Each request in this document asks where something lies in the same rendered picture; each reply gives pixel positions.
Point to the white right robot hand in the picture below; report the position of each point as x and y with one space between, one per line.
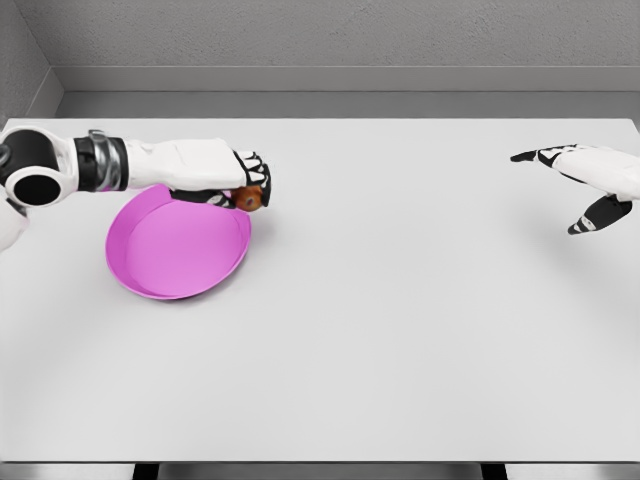
600 172

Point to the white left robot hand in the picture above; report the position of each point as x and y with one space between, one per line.
215 165

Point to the red-orange apple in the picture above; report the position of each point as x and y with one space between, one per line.
248 199

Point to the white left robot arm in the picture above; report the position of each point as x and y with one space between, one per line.
75 162

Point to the pink round plate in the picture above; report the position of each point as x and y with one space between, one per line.
180 250

